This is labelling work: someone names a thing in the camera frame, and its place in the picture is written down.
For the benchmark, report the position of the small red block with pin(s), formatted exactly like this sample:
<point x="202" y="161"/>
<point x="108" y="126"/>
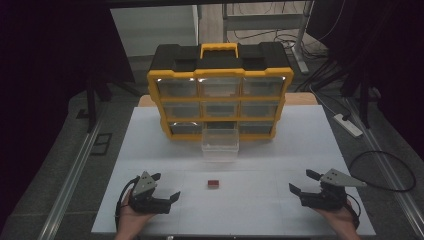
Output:
<point x="213" y="183"/>

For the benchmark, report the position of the yellow and black drawer organizer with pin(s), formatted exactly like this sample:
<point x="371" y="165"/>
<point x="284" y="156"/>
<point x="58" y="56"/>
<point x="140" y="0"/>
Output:
<point x="173" y="56"/>

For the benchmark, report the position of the black floor frame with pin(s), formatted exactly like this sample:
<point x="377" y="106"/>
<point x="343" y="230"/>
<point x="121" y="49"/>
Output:
<point x="101" y="143"/>

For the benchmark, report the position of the white cabinet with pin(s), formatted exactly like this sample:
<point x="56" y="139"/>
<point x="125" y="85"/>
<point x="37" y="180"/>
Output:
<point x="150" y="28"/>

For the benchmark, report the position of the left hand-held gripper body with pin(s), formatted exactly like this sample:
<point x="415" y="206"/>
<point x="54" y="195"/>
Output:
<point x="145" y="195"/>

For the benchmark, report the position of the metal floor rail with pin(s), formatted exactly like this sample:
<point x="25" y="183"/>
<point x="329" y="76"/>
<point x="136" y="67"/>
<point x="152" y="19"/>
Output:
<point x="383" y="160"/>
<point x="68" y="186"/>

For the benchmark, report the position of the grid of transparent drawers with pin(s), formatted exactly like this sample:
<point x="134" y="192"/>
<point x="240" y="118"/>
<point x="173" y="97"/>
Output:
<point x="176" y="87"/>

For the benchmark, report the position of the person's left hand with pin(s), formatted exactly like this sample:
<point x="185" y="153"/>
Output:
<point x="128" y="221"/>

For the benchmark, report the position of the wooden table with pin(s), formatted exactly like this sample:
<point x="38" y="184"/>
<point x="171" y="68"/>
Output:
<point x="300" y="99"/>

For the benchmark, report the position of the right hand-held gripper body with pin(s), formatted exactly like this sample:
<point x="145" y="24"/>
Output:
<point x="328" y="196"/>

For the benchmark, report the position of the grey metal desk frame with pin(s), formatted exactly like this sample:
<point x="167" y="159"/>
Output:
<point x="300" y="40"/>

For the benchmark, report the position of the person's right hand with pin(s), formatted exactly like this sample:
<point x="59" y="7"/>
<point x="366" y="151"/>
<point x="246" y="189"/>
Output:
<point x="343" y="223"/>

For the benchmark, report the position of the white power strip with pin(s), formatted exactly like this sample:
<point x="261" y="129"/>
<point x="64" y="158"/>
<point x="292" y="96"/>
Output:
<point x="350" y="127"/>

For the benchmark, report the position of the black metal stand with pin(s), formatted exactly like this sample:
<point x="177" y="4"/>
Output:
<point x="91" y="100"/>
<point x="365" y="100"/>

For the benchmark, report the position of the dark curtain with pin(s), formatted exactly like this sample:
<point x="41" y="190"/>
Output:
<point x="383" y="50"/>
<point x="43" y="50"/>

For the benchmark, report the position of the black power plug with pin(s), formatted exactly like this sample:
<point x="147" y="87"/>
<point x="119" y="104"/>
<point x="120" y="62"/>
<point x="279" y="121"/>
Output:
<point x="346" y="117"/>

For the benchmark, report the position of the clear plastic drawer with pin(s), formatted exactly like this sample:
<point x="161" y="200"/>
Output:
<point x="220" y="146"/>

